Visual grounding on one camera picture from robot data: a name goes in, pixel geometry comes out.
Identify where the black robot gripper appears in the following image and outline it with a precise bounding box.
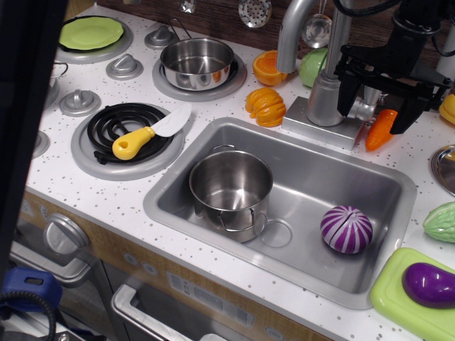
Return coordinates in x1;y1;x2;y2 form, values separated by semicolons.
336;25;453;135

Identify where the silver faucet lever handle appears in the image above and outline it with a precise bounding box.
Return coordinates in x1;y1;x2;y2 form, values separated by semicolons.
348;86;382;121

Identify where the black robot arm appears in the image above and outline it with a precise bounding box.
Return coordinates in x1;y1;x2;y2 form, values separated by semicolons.
335;1;454;134

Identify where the orange toy carrot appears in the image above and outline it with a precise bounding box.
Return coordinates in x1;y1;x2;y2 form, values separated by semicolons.
365;109;397;151

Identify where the yellow toy pepper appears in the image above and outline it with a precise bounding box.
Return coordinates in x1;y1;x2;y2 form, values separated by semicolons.
439;94;455;124

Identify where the silver toy faucet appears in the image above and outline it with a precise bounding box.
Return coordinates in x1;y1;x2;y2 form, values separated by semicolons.
276;0;370;152

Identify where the steel lid at right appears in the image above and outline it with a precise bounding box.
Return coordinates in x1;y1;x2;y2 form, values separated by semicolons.
431;144;455;195

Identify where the hanging steel ladle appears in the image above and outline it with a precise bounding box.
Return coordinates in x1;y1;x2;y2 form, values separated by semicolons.
301;1;332;48

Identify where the grey sink basin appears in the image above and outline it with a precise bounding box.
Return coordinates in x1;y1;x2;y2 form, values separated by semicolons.
144;118;417;310

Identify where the orange toy pumpkin piece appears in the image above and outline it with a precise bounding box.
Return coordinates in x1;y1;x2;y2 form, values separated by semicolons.
245;88;287;127

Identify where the orange toy half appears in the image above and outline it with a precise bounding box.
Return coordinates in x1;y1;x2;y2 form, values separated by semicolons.
252;50;288;86

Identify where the purple striped toy onion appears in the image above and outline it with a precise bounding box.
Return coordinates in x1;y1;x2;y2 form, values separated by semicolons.
320;205;373;254

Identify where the light green toy vegetable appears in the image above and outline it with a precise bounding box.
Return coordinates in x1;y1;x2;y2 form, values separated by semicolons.
423;202;454;243

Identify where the hanging slotted spoon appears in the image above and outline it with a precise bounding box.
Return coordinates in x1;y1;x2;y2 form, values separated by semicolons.
238;0;272;28

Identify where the steel pot in sink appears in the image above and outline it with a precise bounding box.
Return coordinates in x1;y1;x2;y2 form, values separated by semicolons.
188;145;273;243

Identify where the steel saucepan on burner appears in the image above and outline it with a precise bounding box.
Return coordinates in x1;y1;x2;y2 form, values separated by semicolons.
159;31;239;92

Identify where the purple toy eggplant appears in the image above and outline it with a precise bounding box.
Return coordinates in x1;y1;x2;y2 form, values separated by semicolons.
402;262;454;309

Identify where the green cutting board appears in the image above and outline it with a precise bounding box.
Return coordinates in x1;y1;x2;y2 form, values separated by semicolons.
370;247;454;340

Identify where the hanging steel utensil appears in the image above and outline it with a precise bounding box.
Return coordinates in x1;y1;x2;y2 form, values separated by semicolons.
179;0;196;14

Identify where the grey stove knob back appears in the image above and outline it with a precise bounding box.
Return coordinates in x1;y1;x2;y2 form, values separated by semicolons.
144;25;178;50

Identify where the grey stove knob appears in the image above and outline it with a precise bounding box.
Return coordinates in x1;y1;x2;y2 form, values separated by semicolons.
106;53;144;81
144;25;178;50
59;89;101;117

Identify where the grey stove knob middle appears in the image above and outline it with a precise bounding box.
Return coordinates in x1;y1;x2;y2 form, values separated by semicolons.
106;53;144;81

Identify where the black coil burner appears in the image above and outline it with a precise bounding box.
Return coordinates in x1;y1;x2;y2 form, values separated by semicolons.
87;103;165;165

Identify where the grey stove knob front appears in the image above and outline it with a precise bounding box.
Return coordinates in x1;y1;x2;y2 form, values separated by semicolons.
59;89;101;117

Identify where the green toy plate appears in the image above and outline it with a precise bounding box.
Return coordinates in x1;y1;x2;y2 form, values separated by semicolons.
59;16;124;51

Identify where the silver oven dial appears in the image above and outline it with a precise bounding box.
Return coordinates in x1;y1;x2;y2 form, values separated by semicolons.
43;212;90;255

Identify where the yellow handled toy knife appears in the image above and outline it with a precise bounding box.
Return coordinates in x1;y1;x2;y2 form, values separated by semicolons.
112;103;193;161

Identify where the silver oven door handle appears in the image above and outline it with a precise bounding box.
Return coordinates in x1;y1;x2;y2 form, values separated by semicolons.
111;284;202;340

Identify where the dark foreground post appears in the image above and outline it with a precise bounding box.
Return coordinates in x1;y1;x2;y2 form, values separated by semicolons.
1;1;67;269

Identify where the blue clamp with cable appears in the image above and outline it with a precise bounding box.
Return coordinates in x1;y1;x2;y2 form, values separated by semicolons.
1;266;63;340

